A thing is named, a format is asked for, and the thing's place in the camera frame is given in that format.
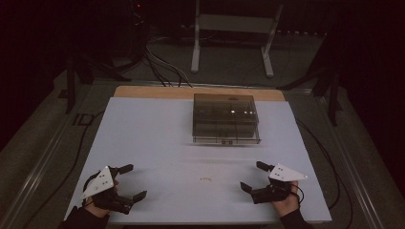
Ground white table mat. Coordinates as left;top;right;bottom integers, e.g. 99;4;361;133
64;96;332;225

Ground smoked clear plastic lidded box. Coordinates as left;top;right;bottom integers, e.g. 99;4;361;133
192;93;263;146

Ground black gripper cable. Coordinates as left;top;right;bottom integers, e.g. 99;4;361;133
21;109;106;229
295;117;354;229

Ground bundle of floor cables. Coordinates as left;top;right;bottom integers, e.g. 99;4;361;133
143;44;195;89

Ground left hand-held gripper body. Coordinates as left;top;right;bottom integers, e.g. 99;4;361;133
80;165;135;216

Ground white metal frame stand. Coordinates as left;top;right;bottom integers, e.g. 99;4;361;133
190;0;285;78

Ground person's right hand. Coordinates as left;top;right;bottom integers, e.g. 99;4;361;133
270;180;302;219

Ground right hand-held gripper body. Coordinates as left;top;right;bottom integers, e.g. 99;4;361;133
250;162;309;205

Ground dark computer tower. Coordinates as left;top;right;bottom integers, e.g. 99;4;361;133
128;0;150;63

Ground person's left hand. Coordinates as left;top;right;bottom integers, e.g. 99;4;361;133
83;198;112;219

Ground black tripod stand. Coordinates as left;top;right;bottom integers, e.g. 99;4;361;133
276;63;344;127
64;52;132;115

